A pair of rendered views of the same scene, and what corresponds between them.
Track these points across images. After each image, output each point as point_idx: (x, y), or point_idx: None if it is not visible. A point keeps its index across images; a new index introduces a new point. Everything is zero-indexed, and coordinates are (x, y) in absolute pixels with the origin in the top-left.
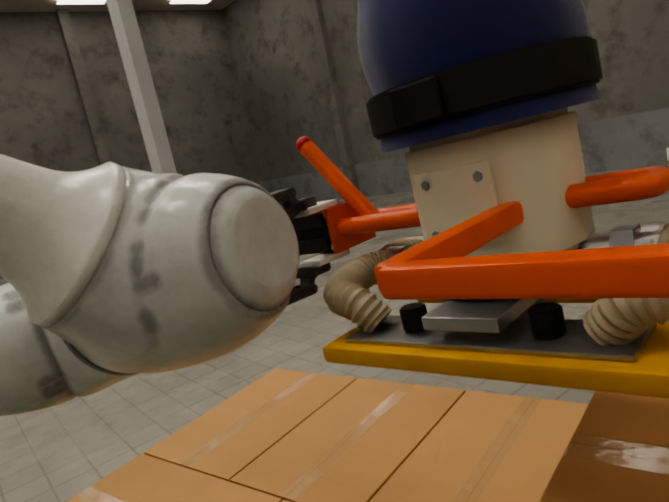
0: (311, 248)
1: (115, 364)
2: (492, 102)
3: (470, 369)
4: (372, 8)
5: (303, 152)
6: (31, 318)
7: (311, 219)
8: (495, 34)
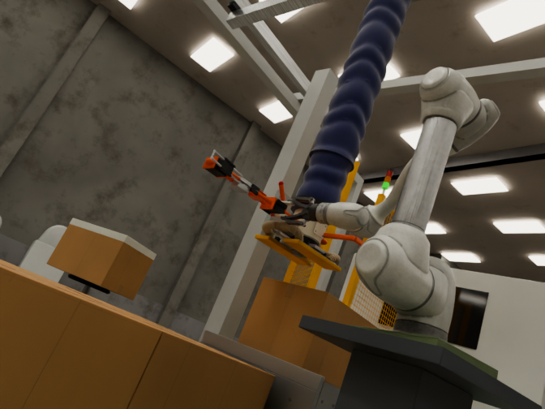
0: (280, 211)
1: (366, 230)
2: None
3: (323, 257)
4: (331, 189)
5: (282, 186)
6: (379, 222)
7: (285, 204)
8: None
